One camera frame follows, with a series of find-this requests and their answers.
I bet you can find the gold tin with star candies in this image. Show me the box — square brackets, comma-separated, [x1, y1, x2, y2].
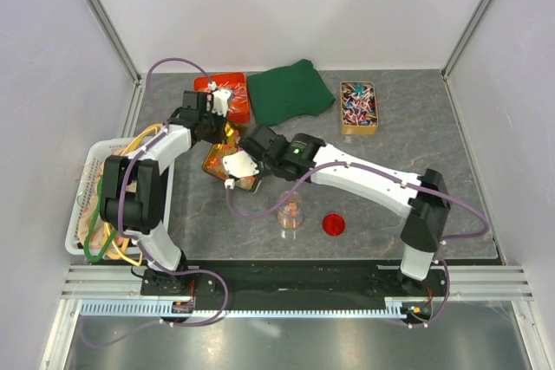
[202, 122, 259, 192]

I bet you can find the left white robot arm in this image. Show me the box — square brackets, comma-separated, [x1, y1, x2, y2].
[99, 88, 232, 295]

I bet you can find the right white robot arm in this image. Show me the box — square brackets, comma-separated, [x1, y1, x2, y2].
[225, 126, 451, 295]

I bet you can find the orange plastic candy box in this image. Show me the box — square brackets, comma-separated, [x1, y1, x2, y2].
[210, 72, 251, 124]

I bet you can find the clear glass jar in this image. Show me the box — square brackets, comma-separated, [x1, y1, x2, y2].
[276, 191, 304, 239]

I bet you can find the folded green cloth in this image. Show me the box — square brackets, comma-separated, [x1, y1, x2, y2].
[246, 59, 336, 127]

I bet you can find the red jar lid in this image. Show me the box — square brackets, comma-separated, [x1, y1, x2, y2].
[322, 213, 346, 237]

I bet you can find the gold tin with lollipops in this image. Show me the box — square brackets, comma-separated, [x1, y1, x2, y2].
[339, 81, 379, 135]

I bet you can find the white plastic basket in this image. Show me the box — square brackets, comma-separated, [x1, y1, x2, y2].
[65, 138, 174, 256]

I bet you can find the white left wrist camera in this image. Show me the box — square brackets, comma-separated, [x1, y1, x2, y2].
[208, 81, 233, 117]

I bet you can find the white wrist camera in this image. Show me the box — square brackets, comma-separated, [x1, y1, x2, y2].
[222, 150, 259, 191]
[208, 81, 233, 117]

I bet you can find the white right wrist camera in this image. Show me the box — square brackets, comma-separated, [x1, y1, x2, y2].
[222, 150, 259, 191]

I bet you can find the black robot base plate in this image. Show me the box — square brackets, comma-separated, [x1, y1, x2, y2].
[140, 260, 447, 306]

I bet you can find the blue slotted cable duct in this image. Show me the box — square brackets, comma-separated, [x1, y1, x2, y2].
[80, 300, 408, 319]

